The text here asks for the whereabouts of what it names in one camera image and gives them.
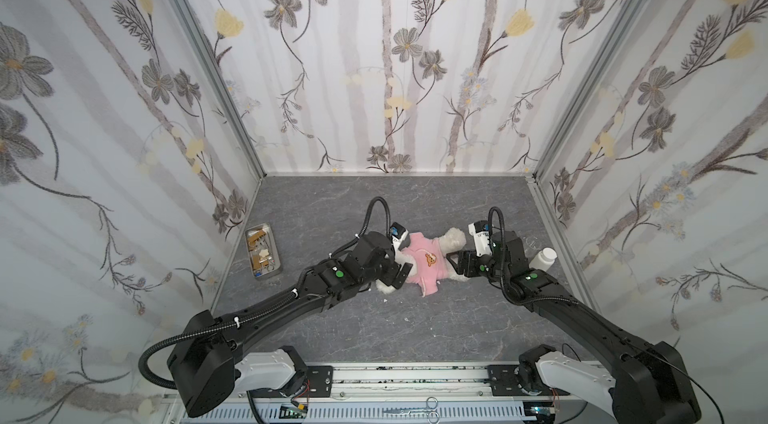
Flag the white plush teddy bear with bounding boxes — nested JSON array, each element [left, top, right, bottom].
[[374, 227, 472, 296]]

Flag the pink fleece teddy hoodie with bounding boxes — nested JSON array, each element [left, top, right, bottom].
[[398, 231, 457, 298]]

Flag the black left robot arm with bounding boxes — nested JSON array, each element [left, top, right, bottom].
[[138, 220, 411, 418]]

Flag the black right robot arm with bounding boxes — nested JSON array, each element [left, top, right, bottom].
[[448, 232, 702, 423]]

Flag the white plastic bottle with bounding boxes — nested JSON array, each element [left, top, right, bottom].
[[529, 248, 558, 272]]

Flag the clear tray with small parts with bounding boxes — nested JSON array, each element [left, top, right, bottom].
[[245, 224, 282, 279]]

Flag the steel scissors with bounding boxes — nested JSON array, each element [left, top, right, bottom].
[[383, 396, 441, 424]]

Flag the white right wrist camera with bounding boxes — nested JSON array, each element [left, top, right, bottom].
[[468, 220, 492, 257]]

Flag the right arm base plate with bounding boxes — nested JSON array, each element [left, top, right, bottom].
[[487, 363, 554, 398]]

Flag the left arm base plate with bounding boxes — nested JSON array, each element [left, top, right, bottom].
[[250, 365, 334, 399]]

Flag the aluminium mounting rail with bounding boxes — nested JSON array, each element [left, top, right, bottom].
[[161, 360, 655, 424]]

